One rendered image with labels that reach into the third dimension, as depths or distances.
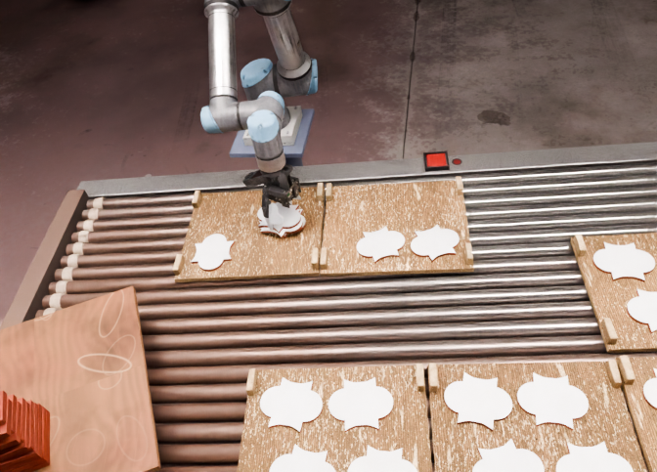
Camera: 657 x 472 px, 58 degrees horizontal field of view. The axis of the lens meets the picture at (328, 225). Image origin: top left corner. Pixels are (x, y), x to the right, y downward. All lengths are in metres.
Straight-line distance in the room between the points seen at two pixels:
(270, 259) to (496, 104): 2.41
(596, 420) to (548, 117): 2.54
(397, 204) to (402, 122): 1.92
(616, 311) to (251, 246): 0.97
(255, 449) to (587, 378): 0.74
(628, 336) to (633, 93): 2.62
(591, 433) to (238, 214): 1.11
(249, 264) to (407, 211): 0.48
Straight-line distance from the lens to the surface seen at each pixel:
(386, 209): 1.77
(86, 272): 1.90
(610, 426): 1.43
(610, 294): 1.63
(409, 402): 1.40
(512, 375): 1.45
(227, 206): 1.88
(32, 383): 1.56
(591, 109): 3.84
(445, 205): 1.78
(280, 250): 1.70
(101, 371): 1.49
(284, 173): 1.58
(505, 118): 3.70
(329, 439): 1.37
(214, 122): 1.63
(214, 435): 1.46
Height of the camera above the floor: 2.18
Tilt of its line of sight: 45 degrees down
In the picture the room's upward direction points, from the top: 10 degrees counter-clockwise
